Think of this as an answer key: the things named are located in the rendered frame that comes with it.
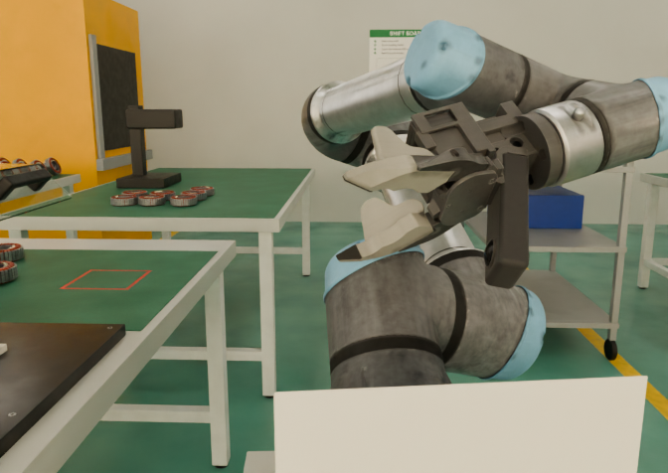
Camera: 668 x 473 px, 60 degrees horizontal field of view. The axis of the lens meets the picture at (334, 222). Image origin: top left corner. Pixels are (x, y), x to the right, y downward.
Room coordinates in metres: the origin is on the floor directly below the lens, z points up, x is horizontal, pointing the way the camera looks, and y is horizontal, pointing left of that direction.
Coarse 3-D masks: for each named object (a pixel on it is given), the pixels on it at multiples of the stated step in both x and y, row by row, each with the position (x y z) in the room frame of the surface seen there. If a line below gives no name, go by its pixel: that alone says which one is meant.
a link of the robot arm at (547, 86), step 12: (528, 60) 0.62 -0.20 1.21; (540, 72) 0.62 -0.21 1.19; (552, 72) 0.63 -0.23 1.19; (528, 84) 0.61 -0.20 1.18; (540, 84) 0.61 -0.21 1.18; (552, 84) 0.62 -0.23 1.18; (564, 84) 0.62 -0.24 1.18; (576, 84) 0.61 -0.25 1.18; (528, 96) 0.61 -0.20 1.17; (540, 96) 0.61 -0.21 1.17; (552, 96) 0.62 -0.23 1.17; (564, 96) 0.61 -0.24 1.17; (528, 108) 0.61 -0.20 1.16
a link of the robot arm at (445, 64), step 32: (448, 32) 0.58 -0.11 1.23; (416, 64) 0.60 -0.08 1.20; (448, 64) 0.57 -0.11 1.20; (480, 64) 0.58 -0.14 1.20; (512, 64) 0.60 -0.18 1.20; (320, 96) 0.89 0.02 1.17; (352, 96) 0.78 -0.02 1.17; (384, 96) 0.70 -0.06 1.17; (416, 96) 0.65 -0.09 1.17; (448, 96) 0.59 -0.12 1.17; (480, 96) 0.60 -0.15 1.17; (512, 96) 0.60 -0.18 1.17; (320, 128) 0.88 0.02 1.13; (352, 128) 0.83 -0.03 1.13
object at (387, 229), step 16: (368, 208) 0.55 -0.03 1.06; (384, 208) 0.55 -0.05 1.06; (400, 208) 0.54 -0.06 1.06; (416, 208) 0.53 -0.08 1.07; (368, 224) 0.54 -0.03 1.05; (384, 224) 0.54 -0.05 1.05; (400, 224) 0.52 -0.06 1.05; (416, 224) 0.51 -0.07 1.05; (368, 240) 0.52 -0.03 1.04; (384, 240) 0.52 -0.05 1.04; (400, 240) 0.52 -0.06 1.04; (416, 240) 0.53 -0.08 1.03; (336, 256) 0.52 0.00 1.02; (352, 256) 0.52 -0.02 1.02; (368, 256) 0.52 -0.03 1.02
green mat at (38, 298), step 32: (32, 256) 1.56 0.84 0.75; (64, 256) 1.56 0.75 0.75; (96, 256) 1.56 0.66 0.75; (128, 256) 1.56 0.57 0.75; (160, 256) 1.56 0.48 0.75; (192, 256) 1.56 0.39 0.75; (0, 288) 1.27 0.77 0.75; (32, 288) 1.27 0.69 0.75; (160, 288) 1.27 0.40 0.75; (0, 320) 1.07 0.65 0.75; (32, 320) 1.07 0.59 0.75; (64, 320) 1.07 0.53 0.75; (96, 320) 1.07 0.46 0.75; (128, 320) 1.07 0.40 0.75
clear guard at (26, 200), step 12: (0, 168) 0.90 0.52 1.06; (12, 168) 0.91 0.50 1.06; (24, 168) 0.93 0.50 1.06; (36, 168) 0.96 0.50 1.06; (12, 192) 0.85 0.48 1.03; (24, 192) 0.87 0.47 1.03; (36, 192) 0.90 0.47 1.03; (48, 192) 0.93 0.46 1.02; (60, 192) 0.96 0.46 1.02; (0, 204) 0.80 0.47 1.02; (12, 204) 0.82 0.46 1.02; (24, 204) 0.85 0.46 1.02; (36, 204) 0.87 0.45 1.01; (48, 204) 0.90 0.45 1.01; (0, 216) 0.78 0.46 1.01; (12, 216) 0.80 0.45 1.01
